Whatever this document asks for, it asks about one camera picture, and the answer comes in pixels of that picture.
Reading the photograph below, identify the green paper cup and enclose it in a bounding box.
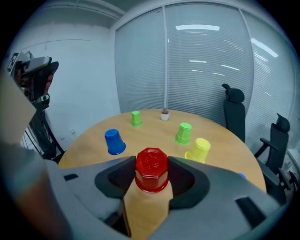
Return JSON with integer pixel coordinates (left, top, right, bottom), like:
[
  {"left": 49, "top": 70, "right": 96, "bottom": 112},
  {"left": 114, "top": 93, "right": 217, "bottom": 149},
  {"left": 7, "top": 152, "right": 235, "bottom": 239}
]
[
  {"left": 131, "top": 111, "right": 143, "bottom": 127},
  {"left": 174, "top": 122, "right": 192, "bottom": 145}
]

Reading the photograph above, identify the black office chair with headrest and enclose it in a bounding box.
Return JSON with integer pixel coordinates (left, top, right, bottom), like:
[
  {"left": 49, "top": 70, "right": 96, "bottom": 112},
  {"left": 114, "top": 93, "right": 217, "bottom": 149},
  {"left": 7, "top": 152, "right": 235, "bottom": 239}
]
[{"left": 254, "top": 113, "right": 291, "bottom": 204}]

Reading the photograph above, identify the person's left hand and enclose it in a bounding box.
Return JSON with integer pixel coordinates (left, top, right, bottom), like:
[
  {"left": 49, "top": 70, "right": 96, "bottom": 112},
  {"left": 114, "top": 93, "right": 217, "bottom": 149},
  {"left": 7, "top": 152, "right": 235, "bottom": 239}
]
[{"left": 44, "top": 72, "right": 55, "bottom": 94}]

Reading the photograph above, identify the red paper cup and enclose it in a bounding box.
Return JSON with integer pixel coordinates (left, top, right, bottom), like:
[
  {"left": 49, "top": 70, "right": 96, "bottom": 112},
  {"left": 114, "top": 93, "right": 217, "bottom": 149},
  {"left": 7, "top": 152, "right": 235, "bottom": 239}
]
[{"left": 134, "top": 147, "right": 169, "bottom": 193}]

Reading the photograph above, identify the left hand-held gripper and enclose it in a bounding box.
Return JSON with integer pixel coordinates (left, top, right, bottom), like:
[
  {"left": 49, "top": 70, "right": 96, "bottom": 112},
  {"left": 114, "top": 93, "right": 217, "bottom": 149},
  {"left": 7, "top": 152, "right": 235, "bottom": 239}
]
[{"left": 7, "top": 52, "right": 60, "bottom": 110}]

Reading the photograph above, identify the blue paper cup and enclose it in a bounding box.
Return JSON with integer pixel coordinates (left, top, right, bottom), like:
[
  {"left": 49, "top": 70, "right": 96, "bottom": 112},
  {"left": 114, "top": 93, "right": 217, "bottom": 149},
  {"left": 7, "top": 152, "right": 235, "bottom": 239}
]
[{"left": 105, "top": 128, "right": 127, "bottom": 155}]

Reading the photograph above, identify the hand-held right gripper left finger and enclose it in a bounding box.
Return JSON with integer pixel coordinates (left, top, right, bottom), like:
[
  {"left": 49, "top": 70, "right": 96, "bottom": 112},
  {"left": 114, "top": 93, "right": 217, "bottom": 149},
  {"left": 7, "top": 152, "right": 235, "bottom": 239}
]
[{"left": 0, "top": 145, "right": 137, "bottom": 240}]

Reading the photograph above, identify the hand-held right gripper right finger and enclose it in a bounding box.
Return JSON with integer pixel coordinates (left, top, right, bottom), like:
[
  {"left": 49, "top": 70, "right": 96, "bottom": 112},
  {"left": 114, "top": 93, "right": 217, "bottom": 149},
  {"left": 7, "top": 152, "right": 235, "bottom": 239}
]
[{"left": 150, "top": 156, "right": 289, "bottom": 240}]

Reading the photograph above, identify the yellow paper cup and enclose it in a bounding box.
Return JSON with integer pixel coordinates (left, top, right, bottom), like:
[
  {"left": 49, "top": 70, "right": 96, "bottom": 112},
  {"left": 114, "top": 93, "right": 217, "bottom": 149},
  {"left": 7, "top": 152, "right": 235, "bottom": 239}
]
[{"left": 184, "top": 137, "right": 211, "bottom": 164}]

